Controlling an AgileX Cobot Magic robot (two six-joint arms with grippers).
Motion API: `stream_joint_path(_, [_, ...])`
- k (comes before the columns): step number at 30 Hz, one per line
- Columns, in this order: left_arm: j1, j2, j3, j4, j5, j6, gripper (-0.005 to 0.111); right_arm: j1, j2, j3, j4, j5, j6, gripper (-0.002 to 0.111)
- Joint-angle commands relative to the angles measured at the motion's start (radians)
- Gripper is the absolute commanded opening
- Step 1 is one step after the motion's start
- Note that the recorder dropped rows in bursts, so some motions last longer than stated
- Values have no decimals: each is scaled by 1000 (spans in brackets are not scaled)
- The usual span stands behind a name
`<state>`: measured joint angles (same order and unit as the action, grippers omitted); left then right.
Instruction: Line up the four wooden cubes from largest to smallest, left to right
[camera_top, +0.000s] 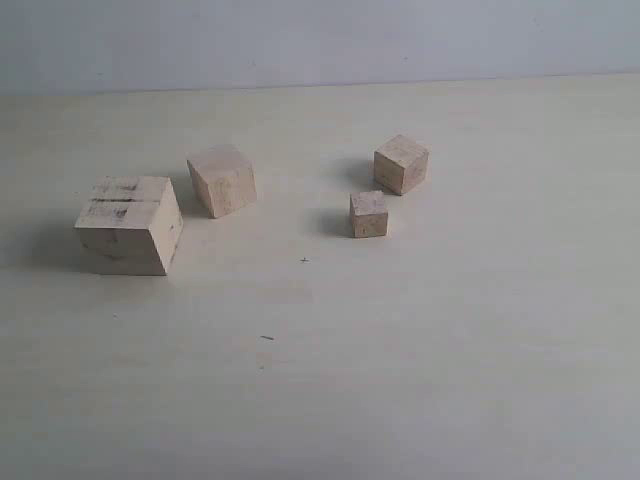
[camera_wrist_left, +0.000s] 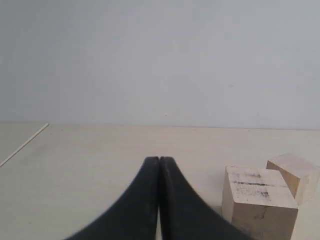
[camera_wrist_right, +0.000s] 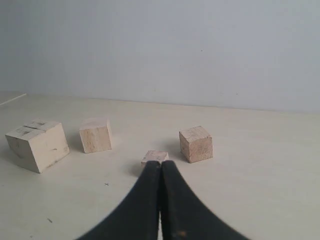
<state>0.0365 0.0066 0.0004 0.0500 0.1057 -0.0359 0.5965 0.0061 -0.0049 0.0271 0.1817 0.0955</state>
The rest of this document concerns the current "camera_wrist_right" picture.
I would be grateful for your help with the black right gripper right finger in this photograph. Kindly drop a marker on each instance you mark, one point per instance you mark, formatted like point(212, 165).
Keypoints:
point(184, 216)

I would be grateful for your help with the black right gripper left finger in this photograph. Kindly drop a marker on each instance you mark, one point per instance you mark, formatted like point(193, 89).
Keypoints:
point(137, 216)

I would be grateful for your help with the smallest wooden cube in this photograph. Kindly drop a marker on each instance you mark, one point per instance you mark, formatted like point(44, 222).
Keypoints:
point(154, 155)

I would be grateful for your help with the medium small wooden cube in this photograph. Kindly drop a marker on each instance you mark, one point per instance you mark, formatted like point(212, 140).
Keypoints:
point(196, 144)

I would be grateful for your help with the second largest wooden cube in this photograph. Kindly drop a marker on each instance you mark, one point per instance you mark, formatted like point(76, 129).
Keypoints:
point(95, 134)

